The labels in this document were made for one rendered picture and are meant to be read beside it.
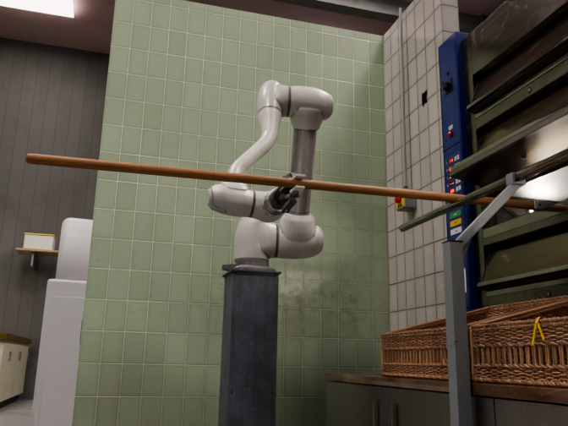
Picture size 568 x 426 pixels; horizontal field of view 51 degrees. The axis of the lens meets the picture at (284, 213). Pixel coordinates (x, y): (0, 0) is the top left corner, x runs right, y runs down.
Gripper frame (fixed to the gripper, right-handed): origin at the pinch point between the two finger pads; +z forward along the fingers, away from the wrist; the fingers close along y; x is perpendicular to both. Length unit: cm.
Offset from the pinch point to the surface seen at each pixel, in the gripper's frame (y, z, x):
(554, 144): -19, 15, -89
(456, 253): 26, 36, -34
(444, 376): 59, 14, -42
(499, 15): -88, -15, -93
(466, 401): 65, 36, -34
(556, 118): -22, 29, -78
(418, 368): 57, -3, -43
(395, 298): 22, -117, -93
